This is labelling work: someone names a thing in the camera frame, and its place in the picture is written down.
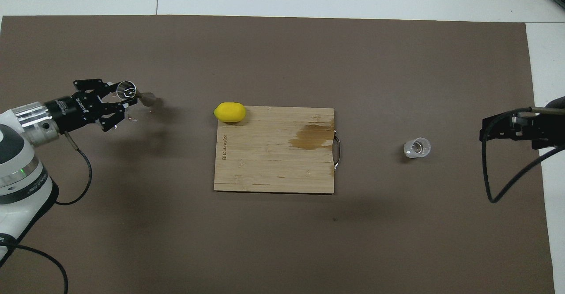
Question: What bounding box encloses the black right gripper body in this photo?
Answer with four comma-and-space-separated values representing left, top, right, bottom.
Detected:
532, 96, 565, 150

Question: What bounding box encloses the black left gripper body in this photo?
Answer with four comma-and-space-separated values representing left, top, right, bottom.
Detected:
44, 92, 106, 131

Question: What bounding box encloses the steel jigger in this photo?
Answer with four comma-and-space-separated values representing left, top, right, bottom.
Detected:
116, 81, 157, 107

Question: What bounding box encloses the clear glass cup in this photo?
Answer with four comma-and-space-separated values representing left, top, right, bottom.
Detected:
403, 137, 431, 158

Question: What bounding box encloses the yellow lemon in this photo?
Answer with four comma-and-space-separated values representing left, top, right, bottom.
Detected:
214, 102, 247, 123

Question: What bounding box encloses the wooden cutting board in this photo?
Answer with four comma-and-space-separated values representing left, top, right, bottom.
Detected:
214, 106, 342, 194

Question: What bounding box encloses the brown table mat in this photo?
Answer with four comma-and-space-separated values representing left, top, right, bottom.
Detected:
0, 15, 556, 294

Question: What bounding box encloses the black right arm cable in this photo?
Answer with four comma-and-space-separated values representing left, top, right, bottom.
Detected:
481, 107, 565, 204

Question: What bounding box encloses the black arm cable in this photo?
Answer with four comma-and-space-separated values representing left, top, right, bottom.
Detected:
0, 131, 93, 294
481, 107, 565, 204

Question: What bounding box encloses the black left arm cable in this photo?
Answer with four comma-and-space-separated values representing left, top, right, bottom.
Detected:
0, 131, 93, 294

